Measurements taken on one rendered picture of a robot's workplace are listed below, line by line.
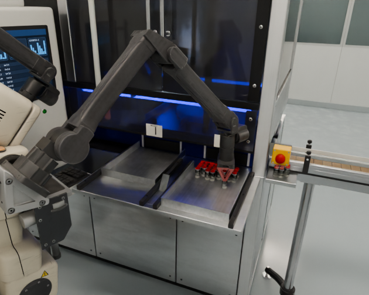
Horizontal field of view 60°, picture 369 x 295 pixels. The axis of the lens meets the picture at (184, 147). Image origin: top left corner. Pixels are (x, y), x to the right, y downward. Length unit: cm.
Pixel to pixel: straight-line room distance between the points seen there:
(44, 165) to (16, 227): 32
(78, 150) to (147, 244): 118
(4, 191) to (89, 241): 140
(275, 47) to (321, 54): 464
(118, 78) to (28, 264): 62
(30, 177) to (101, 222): 124
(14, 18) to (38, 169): 83
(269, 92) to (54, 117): 99
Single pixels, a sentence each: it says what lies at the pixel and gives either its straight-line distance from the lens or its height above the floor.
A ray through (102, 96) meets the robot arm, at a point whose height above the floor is 135.
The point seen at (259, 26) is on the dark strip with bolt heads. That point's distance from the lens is 130.
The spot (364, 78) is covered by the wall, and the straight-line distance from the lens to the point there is 602.
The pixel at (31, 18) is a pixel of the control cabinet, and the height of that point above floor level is 151.
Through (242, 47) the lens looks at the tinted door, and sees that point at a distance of 132.
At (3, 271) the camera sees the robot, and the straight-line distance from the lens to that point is 111.
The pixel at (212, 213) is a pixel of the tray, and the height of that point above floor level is 90.
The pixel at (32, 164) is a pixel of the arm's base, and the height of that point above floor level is 122.
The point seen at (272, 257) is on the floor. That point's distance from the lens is 239.
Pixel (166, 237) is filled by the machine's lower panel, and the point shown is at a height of 40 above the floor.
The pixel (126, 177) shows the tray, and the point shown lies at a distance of 137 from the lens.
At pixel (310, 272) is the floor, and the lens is 237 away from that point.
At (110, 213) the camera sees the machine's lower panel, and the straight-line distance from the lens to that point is 193.
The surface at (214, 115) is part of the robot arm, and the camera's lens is 114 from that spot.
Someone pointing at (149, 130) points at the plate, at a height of 101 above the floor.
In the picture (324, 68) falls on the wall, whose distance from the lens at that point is 595.
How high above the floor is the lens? 156
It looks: 24 degrees down
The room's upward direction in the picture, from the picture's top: 1 degrees clockwise
